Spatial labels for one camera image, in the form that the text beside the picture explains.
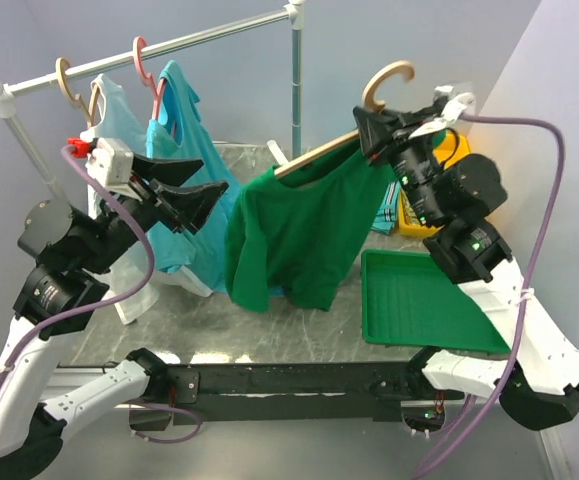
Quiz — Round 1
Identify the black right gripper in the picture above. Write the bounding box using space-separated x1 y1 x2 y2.
347 104 438 225

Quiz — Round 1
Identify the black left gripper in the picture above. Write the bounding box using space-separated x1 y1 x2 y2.
81 151 229 272

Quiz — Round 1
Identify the beige hanger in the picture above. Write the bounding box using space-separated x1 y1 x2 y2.
55 57 101 128
274 60 415 179

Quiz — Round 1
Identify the green t shirt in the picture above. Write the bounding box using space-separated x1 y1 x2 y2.
224 142 395 313

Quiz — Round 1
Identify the green plastic tray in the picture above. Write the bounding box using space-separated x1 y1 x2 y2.
361 250 510 355

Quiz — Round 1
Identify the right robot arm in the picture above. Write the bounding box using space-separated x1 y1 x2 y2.
353 107 579 431

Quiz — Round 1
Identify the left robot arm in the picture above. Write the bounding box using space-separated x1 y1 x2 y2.
0 155 228 479

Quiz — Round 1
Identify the light blue t shirt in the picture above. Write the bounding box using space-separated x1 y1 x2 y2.
145 61 240 293

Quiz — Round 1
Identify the folded teal shirt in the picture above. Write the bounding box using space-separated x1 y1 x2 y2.
371 181 401 235

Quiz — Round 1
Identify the white t shirt blue print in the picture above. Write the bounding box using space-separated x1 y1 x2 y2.
80 74 159 325

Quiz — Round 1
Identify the pink plastic hanger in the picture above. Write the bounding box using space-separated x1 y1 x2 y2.
132 36 167 121

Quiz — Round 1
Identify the yellow plastic bin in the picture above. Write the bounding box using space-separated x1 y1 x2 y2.
397 132 471 238

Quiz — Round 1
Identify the lemon print folded cloth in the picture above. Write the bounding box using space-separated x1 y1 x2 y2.
399 193 420 227

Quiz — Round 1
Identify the white metal clothes rack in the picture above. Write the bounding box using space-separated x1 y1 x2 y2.
0 0 331 211

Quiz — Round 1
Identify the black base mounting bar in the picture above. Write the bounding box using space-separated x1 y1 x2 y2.
130 361 464 422

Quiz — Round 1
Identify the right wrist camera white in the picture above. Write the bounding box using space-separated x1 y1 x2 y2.
408 85 476 140

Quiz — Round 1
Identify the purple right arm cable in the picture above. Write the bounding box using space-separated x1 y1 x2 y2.
411 113 568 480

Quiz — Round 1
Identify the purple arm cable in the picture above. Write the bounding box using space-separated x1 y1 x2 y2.
0 144 205 446
411 113 568 480

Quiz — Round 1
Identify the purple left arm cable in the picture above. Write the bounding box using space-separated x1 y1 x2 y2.
0 144 205 446

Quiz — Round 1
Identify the aluminium frame rail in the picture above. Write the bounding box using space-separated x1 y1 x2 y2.
0 364 570 480

